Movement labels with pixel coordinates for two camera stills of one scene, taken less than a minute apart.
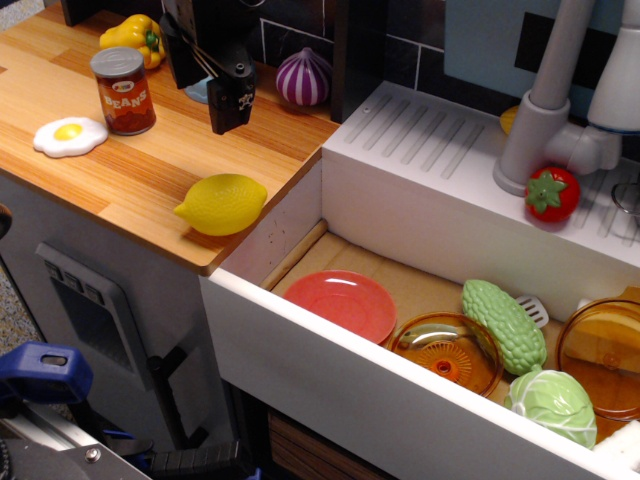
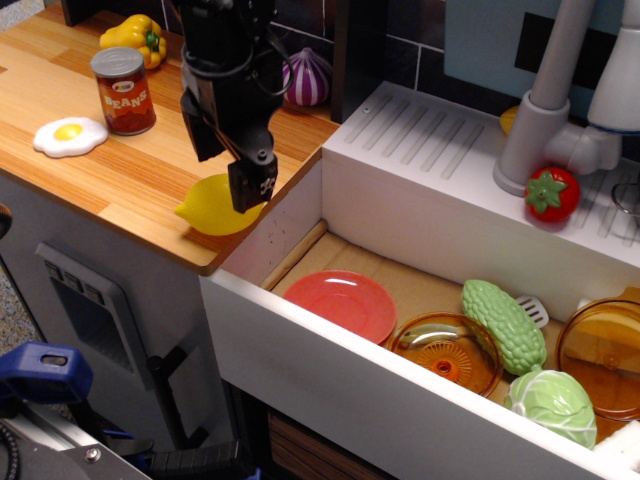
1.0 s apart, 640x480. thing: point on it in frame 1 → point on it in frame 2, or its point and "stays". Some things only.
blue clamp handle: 44,371 stays
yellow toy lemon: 223,204 stays
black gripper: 208,38 → 248,98
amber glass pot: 600,345 stays
